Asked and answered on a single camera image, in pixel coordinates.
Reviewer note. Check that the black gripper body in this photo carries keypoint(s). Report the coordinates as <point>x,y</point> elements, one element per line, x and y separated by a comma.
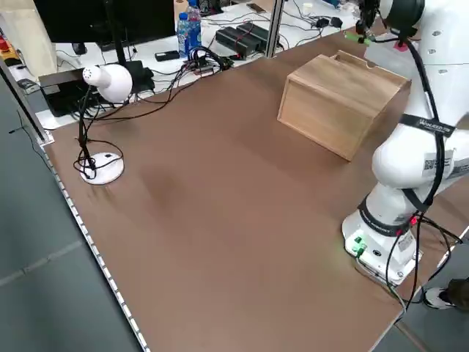
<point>370,8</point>

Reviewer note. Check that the green stick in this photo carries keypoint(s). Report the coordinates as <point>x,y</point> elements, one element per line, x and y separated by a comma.
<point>351,36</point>

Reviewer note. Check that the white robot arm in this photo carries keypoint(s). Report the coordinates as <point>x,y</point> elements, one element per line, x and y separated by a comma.
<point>403,176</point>

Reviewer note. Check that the wooden drawer cabinet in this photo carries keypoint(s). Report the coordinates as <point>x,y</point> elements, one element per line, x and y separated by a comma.
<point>322,117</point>

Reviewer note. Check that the black device box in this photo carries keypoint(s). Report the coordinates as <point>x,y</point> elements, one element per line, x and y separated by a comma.
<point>55,91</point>

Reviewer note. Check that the small black adapter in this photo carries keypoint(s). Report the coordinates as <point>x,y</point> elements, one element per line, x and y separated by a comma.
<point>335,22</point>

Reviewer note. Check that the black power supply brick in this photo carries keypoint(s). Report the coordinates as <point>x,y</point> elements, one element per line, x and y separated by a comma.
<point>256,31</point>
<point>229,36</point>

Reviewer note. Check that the grey smartphone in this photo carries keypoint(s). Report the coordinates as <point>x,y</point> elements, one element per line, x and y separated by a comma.
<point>256,8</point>

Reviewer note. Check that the clear bottle blue label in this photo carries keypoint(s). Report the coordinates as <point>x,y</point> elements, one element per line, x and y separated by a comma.
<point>183,36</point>
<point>196,25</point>

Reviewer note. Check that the black smartphone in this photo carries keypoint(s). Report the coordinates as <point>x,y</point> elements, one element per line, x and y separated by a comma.
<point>166,56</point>

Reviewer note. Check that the black monitor stand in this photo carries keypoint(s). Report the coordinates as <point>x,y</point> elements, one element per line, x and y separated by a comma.
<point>119,44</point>

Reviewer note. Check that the white desk lamp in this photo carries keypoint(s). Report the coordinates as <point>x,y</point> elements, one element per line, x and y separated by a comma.
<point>113,84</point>

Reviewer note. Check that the black computer monitor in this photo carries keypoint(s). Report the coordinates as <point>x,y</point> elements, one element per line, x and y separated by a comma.
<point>91,18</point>

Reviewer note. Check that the person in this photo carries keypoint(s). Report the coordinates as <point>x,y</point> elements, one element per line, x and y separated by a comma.
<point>438,297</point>

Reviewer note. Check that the beige board panel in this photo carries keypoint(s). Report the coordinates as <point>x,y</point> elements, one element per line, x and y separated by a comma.
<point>29,40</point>

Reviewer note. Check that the red emergency stop button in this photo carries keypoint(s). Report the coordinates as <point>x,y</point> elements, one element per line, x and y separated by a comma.
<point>3,44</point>

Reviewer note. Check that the aluminium frame post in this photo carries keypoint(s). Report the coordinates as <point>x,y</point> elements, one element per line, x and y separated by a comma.
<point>42,135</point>
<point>275,29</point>

